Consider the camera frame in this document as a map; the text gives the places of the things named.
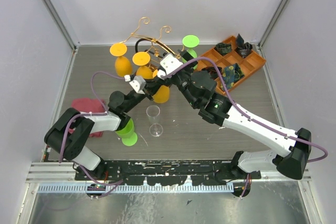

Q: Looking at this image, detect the slotted cable duct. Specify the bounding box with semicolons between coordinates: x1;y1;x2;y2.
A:
37;183;234;194

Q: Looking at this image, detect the black item in tray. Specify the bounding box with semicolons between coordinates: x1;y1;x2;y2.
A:
201;67;223;80

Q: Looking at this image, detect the green goblet front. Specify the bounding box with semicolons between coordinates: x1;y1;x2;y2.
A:
116;119;138;146

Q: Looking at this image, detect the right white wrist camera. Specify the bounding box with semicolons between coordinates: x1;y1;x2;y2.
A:
157;54;183;79

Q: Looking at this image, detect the dark folded cloth in tray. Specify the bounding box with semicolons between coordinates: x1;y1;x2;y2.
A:
235;34;253;58

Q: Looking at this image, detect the dark rolled cloth in tray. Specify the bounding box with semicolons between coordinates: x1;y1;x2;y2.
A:
215;42;232;56

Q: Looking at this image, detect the red cloth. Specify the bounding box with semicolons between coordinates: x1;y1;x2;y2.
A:
68;98;106;138

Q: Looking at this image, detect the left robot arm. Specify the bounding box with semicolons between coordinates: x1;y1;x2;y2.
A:
44;76;165;180

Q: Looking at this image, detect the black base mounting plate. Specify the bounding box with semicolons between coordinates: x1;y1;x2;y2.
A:
88;159;247;186

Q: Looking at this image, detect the blue yellow patterned cloth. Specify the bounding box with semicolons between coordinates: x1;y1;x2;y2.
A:
222;63;245;90

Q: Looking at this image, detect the green goblet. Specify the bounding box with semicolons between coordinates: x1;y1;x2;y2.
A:
116;119;138;146
182;35;200;58

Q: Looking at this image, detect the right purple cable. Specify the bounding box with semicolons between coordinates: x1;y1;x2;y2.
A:
161;56;329;198

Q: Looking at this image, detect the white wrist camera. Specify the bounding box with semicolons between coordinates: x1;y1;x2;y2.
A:
157;54;183;79
124;74;146;94

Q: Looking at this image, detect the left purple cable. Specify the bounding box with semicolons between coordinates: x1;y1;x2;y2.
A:
59;70;132;198

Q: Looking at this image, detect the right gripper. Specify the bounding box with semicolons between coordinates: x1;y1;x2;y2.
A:
153;50;198;108

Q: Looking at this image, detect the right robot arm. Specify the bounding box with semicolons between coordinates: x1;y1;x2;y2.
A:
157;54;311;180

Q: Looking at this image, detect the orange goblet front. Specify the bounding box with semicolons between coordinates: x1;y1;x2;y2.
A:
153;85;170;104

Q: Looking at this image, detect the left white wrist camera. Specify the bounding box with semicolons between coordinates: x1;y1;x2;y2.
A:
124;74;146;94

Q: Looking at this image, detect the orange goblet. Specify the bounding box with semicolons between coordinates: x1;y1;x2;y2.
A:
132;51;153;80
153;85;170;104
110;42;132;77

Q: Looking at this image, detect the clear champagne flute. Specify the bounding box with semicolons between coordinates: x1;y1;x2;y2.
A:
146;105;163;137

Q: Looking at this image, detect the gold wire wine glass rack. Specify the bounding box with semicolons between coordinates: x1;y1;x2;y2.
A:
120;17;182;59

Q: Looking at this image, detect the purple cable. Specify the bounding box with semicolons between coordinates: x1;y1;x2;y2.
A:
59;70;132;198
161;56;329;198

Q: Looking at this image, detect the wooden compartment tray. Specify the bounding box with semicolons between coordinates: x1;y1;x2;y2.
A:
201;36;266;91

